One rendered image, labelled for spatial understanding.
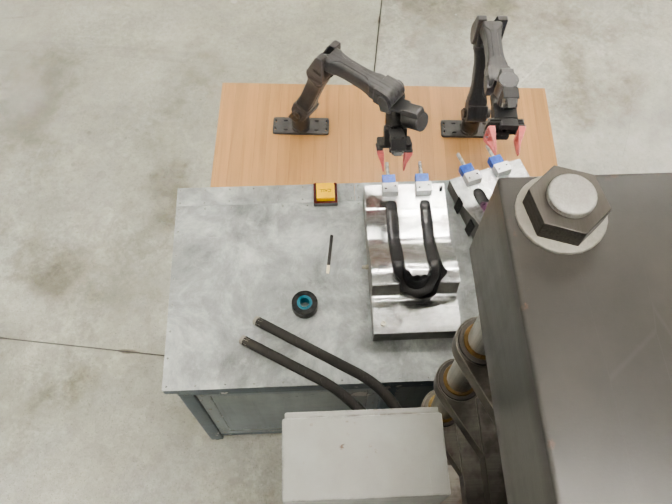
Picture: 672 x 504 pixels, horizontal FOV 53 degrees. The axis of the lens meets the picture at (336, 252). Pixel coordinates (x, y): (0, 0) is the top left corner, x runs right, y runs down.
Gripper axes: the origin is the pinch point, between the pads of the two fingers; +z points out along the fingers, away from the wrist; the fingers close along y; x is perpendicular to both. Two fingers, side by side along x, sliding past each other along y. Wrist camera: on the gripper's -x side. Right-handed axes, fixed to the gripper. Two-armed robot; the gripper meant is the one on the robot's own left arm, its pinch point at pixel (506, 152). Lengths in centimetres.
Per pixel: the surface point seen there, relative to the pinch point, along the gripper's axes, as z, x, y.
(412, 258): 20.4, 27.1, -24.0
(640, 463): 96, -83, -16
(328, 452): 87, -29, -48
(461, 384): 71, -17, -21
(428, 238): 11.2, 31.6, -18.1
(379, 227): 7.8, 31.1, -33.5
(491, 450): 83, -11, -14
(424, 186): -5.7, 28.1, -19.0
